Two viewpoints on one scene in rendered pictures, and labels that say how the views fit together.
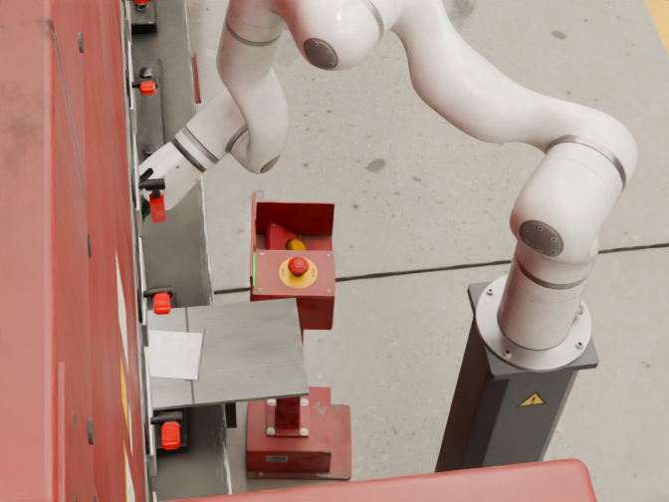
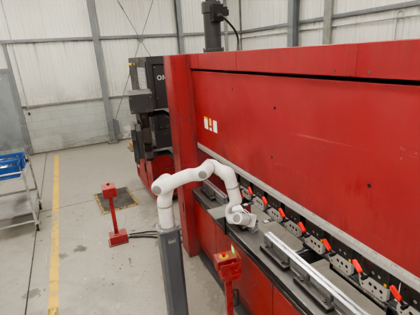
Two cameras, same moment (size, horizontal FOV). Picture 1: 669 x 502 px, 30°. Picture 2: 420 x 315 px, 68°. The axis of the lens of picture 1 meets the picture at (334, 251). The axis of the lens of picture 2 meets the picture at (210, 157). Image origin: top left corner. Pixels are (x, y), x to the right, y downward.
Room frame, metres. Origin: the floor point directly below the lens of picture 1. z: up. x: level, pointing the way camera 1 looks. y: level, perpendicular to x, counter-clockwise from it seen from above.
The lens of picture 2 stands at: (3.38, -0.38, 2.30)
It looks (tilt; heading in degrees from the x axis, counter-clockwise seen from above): 18 degrees down; 169
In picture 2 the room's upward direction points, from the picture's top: 4 degrees counter-clockwise
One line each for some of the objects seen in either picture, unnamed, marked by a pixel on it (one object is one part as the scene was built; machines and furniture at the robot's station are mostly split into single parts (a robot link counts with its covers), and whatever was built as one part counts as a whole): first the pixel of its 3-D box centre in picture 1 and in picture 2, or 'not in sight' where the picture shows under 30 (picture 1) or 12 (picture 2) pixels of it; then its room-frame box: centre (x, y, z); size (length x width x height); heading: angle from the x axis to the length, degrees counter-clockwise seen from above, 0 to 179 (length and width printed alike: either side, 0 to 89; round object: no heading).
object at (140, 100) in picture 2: not in sight; (144, 129); (-0.13, -0.43, 1.53); 0.51 x 0.25 x 0.85; 2
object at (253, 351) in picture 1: (220, 353); (224, 210); (1.03, 0.17, 1.00); 0.26 x 0.18 x 0.01; 101
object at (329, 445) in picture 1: (300, 430); not in sight; (1.40, 0.05, 0.06); 0.25 x 0.20 x 0.12; 94
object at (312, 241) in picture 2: not in sight; (319, 234); (1.96, 0.51, 1.26); 0.15 x 0.09 x 0.17; 11
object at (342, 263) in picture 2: not in sight; (345, 253); (2.15, 0.54, 1.26); 0.15 x 0.09 x 0.17; 11
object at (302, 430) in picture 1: (287, 416); not in sight; (1.40, 0.08, 0.13); 0.10 x 0.10 x 0.01; 4
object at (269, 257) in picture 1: (293, 261); (227, 262); (1.40, 0.08, 0.75); 0.20 x 0.16 x 0.18; 4
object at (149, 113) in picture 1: (149, 119); (274, 256); (1.61, 0.38, 0.89); 0.30 x 0.05 x 0.03; 11
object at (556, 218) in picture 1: (559, 223); (165, 189); (1.10, -0.32, 1.30); 0.19 x 0.12 x 0.24; 152
